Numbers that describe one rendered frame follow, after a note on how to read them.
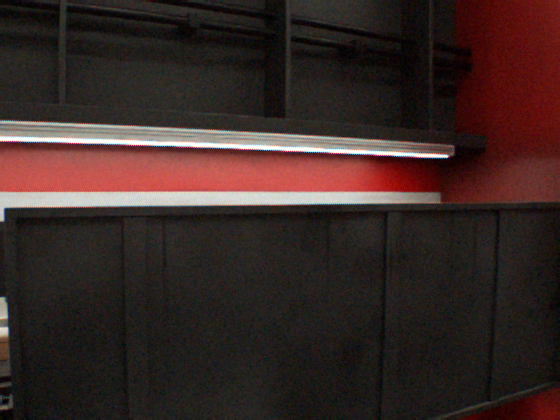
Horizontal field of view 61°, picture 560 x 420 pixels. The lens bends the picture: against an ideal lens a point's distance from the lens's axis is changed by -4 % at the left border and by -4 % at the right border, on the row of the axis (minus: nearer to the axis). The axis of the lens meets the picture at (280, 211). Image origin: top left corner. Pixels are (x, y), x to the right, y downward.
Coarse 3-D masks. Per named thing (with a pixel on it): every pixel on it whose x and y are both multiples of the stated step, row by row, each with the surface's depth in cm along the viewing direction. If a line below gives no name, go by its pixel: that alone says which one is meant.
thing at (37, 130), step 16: (0, 128) 82; (16, 128) 83; (32, 128) 85; (48, 128) 86; (64, 128) 87; (80, 128) 88; (96, 128) 90; (112, 128) 91; (128, 128) 92; (144, 128) 93; (160, 128) 95; (176, 128) 96; (224, 144) 101; (240, 144) 102; (256, 144) 103; (272, 144) 105; (288, 144) 107; (304, 144) 108; (320, 144) 110; (336, 144) 112; (352, 144) 114; (368, 144) 116; (384, 144) 118; (400, 144) 120; (416, 144) 122; (432, 144) 125
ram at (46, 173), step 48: (0, 144) 100; (48, 144) 104; (96, 144) 109; (144, 144) 113; (0, 192) 101; (48, 192) 105; (96, 192) 109; (144, 192) 114; (192, 192) 119; (240, 192) 124; (288, 192) 130; (336, 192) 137; (384, 192) 144; (432, 192) 152
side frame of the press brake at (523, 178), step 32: (480, 0) 136; (512, 0) 127; (544, 0) 118; (480, 32) 137; (512, 32) 127; (544, 32) 118; (480, 64) 138; (512, 64) 128; (544, 64) 119; (480, 96) 138; (512, 96) 128; (544, 96) 119; (480, 128) 138; (512, 128) 128; (544, 128) 120; (448, 160) 150; (480, 160) 139; (512, 160) 129; (544, 160) 120; (448, 192) 151; (480, 192) 139; (512, 192) 129; (544, 192) 120; (480, 416) 139; (512, 416) 129; (544, 416) 120
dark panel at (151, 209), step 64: (64, 256) 64; (128, 256) 67; (192, 256) 71; (256, 256) 76; (320, 256) 81; (384, 256) 86; (448, 256) 93; (512, 256) 101; (64, 320) 64; (128, 320) 67; (192, 320) 72; (256, 320) 76; (320, 320) 81; (384, 320) 86; (448, 320) 94; (512, 320) 103; (64, 384) 64; (128, 384) 67; (192, 384) 72; (256, 384) 77; (320, 384) 82; (384, 384) 87; (448, 384) 95; (512, 384) 104
